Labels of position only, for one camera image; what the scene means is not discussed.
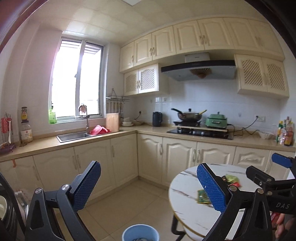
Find person's right hand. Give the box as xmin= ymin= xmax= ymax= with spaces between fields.
xmin=275 ymin=214 xmax=296 ymax=241

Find steel kitchen sink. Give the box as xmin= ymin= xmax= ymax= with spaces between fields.
xmin=56 ymin=130 xmax=124 ymax=143

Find cream lower kitchen cabinets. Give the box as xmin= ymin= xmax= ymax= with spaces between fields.
xmin=0 ymin=131 xmax=296 ymax=202

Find black electric kettle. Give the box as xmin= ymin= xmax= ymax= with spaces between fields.
xmin=152 ymin=112 xmax=163 ymax=127

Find folding paper fan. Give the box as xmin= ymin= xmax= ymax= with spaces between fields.
xmin=190 ymin=68 xmax=212 ymax=79

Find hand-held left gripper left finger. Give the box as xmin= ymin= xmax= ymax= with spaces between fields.
xmin=24 ymin=161 xmax=102 ymax=241

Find red bag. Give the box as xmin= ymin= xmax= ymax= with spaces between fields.
xmin=270 ymin=212 xmax=281 ymax=230

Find kitchen window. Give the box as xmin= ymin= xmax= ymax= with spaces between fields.
xmin=48 ymin=36 xmax=107 ymax=124

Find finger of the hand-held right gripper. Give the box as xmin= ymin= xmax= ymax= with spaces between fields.
xmin=271 ymin=152 xmax=296 ymax=172
xmin=245 ymin=166 xmax=296 ymax=189

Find red knife rack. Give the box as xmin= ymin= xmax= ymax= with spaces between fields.
xmin=0 ymin=112 xmax=16 ymax=154

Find black wok with lid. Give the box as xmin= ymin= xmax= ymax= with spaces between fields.
xmin=171 ymin=108 xmax=207 ymax=122

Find cream kitchen cabinets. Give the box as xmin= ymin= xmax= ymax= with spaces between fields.
xmin=119 ymin=17 xmax=285 ymax=75
xmin=0 ymin=131 xmax=296 ymax=202

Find black power cable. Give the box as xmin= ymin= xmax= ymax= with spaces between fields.
xmin=228 ymin=116 xmax=260 ymax=137

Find cream upper kitchen cabinets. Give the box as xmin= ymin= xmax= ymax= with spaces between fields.
xmin=119 ymin=17 xmax=285 ymax=75

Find black induction cooker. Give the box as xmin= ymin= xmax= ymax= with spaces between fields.
xmin=173 ymin=120 xmax=201 ymax=127

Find green and yellow packet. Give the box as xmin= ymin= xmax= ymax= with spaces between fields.
xmin=197 ymin=189 xmax=210 ymax=204

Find wooden cutting board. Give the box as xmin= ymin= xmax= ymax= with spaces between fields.
xmin=106 ymin=113 xmax=121 ymax=132

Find green dish soap bottle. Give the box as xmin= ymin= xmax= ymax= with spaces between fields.
xmin=48 ymin=105 xmax=57 ymax=125

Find wall utensil rail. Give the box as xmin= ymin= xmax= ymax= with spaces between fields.
xmin=106 ymin=88 xmax=130 ymax=116

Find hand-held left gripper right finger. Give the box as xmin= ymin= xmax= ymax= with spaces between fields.
xmin=196 ymin=163 xmax=273 ymax=241

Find blue plastic bucket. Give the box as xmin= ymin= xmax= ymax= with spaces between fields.
xmin=122 ymin=224 xmax=159 ymax=241

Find black gas hob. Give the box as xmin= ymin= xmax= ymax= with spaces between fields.
xmin=166 ymin=128 xmax=234 ymax=140

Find small lattice door cabinet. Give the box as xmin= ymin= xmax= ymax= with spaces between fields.
xmin=123 ymin=63 xmax=169 ymax=96

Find group of condiment bottles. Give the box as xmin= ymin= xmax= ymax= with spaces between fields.
xmin=276 ymin=116 xmax=295 ymax=147

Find steel faucet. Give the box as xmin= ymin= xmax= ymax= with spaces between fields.
xmin=78 ymin=104 xmax=90 ymax=134

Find large lattice door cabinet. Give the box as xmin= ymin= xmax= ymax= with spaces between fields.
xmin=234 ymin=54 xmax=290 ymax=100

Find round marble table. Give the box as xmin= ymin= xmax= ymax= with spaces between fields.
xmin=168 ymin=163 xmax=287 ymax=241

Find green electric cooking pot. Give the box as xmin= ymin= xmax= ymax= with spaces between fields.
xmin=205 ymin=112 xmax=228 ymax=129

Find clear jar with label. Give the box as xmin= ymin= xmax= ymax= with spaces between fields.
xmin=20 ymin=122 xmax=33 ymax=143

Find grey range hood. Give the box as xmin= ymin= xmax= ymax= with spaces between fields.
xmin=161 ymin=53 xmax=237 ymax=81

